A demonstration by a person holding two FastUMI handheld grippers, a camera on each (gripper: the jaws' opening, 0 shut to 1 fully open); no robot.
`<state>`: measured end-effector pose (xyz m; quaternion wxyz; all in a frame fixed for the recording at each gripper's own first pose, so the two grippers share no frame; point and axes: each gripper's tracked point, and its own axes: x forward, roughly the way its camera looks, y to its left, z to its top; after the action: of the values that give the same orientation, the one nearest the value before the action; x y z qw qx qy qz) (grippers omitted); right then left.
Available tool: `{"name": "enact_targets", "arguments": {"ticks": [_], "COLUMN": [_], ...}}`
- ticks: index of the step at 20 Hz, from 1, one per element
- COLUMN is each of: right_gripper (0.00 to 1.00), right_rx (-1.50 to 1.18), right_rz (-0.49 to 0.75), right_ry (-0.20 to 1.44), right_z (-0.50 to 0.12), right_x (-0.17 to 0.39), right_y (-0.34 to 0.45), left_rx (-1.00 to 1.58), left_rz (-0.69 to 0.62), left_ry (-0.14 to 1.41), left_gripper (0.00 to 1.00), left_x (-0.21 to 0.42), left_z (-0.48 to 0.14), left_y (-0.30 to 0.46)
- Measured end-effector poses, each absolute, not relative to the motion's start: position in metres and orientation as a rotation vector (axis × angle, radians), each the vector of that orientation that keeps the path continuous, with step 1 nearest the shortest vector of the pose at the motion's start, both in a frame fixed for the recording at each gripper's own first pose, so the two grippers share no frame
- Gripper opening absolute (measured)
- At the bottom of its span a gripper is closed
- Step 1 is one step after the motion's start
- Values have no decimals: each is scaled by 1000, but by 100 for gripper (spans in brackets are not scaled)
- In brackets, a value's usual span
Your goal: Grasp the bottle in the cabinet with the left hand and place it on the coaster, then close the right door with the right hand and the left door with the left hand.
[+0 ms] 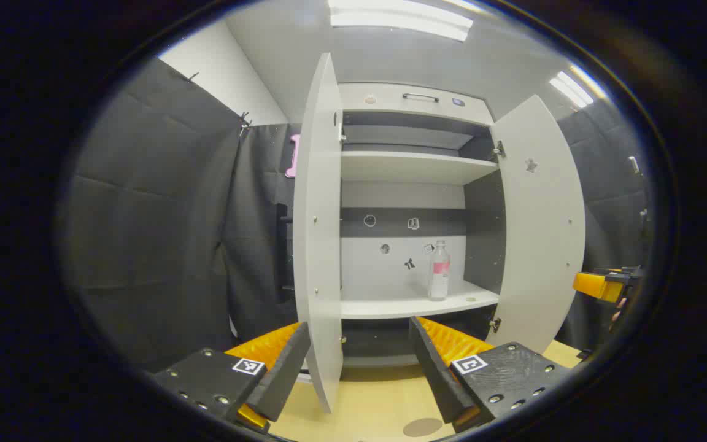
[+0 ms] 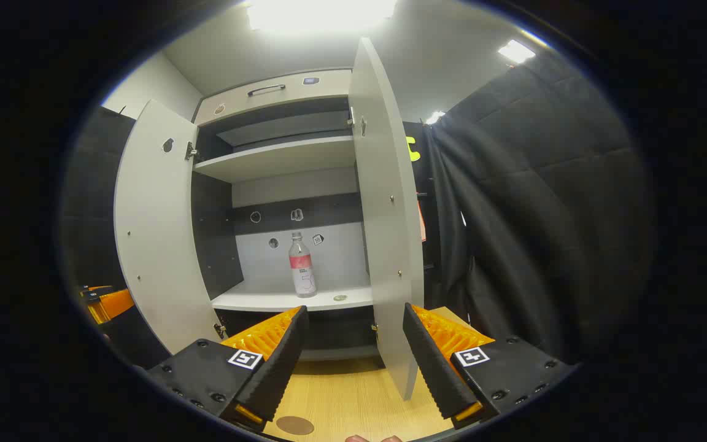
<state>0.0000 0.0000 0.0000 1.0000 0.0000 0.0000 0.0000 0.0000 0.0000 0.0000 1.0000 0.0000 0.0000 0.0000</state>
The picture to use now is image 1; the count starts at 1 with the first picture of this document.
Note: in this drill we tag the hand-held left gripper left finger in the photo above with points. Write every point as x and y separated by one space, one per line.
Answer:
283 380

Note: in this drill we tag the black table clamp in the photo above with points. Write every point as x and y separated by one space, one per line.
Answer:
584 353

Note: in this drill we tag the long ceiling light panel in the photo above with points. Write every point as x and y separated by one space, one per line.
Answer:
571 91
399 21

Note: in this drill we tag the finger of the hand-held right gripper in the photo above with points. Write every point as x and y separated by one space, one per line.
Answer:
590 285

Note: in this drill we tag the black backdrop cloth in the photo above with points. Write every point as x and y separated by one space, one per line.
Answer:
145 233

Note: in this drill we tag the clear bottle with pink label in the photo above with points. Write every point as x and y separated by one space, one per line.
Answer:
439 285

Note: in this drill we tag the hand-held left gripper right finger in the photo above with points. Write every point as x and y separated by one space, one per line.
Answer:
436 374

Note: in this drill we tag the white cabinet door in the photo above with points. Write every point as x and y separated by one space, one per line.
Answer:
540 233
320 245

